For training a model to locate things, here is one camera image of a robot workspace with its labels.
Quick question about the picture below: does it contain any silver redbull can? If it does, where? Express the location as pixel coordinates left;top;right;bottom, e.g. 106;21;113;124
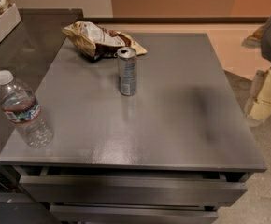
117;47;137;96

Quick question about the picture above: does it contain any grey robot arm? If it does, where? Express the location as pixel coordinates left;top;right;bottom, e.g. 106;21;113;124
244;16;271;127

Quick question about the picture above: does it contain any crumpled brown chip bag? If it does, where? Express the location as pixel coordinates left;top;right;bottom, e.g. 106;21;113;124
62;21;147;62

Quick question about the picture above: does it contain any lower grey drawer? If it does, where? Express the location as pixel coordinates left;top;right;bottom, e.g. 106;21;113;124
50;205;218;224

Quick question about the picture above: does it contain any grey drawer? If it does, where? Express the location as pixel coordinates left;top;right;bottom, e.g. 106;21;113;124
50;205;218;224
20;167;247;206

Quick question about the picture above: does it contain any upper grey drawer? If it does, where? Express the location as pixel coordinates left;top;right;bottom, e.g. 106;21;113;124
20;167;247;206

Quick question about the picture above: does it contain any clear plastic water bottle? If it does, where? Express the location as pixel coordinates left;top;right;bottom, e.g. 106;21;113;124
0;70;54;148

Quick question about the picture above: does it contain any white snack box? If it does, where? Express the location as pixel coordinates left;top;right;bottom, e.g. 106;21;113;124
0;4;21;43

